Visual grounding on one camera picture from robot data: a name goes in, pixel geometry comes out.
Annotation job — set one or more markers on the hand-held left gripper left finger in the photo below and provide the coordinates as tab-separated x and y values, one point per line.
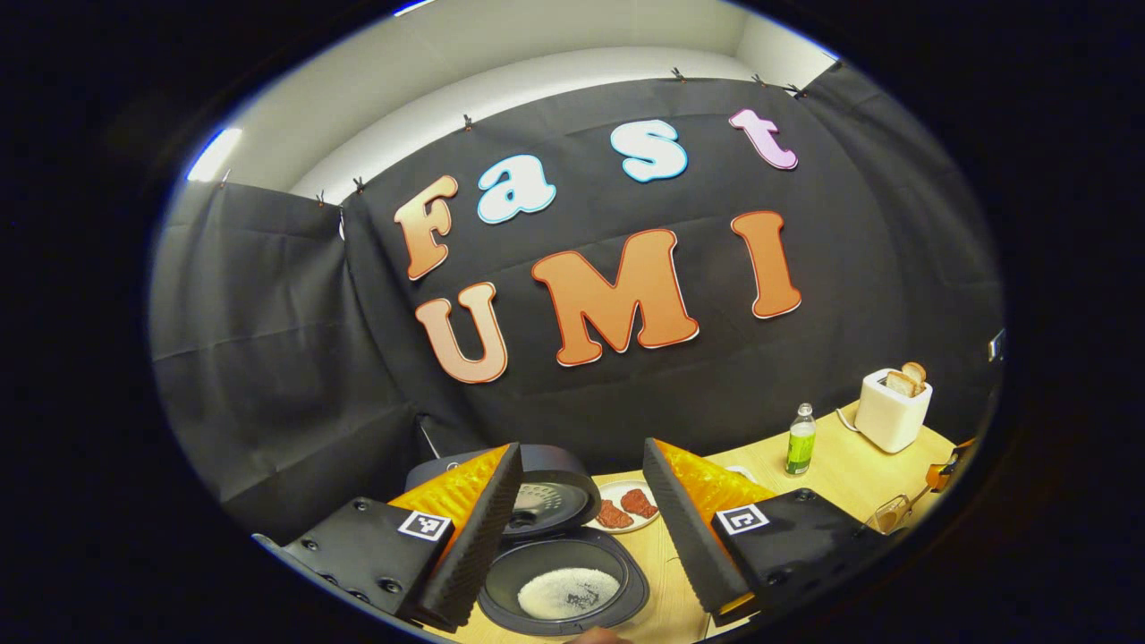
470	555

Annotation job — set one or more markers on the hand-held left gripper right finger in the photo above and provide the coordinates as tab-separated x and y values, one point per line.
689	537

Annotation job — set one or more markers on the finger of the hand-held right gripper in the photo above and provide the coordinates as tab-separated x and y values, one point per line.
965	446
938	475

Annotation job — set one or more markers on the wooden spoon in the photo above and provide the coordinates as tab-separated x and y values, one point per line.
917	497

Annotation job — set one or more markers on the black silver rice cooker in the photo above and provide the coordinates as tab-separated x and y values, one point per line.
555	501

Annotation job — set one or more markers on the white rice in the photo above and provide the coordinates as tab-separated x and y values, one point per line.
568	595

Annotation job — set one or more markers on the white round plate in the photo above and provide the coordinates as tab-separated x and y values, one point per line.
648	521

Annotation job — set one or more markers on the red meat piece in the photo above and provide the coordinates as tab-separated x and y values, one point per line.
639	503
614	514

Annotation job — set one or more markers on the white toaster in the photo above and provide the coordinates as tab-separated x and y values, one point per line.
890	420

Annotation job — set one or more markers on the toast slice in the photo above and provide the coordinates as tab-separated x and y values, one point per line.
901	384
916	371

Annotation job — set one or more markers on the green label plastic bottle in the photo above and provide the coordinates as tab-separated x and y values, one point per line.
800	447

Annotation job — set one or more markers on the black backdrop cloth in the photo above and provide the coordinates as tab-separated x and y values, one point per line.
268	358

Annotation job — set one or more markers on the row of black cloth clips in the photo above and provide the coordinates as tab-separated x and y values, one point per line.
467	122

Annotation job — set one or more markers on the ceiling light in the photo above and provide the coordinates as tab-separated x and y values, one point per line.
215	155

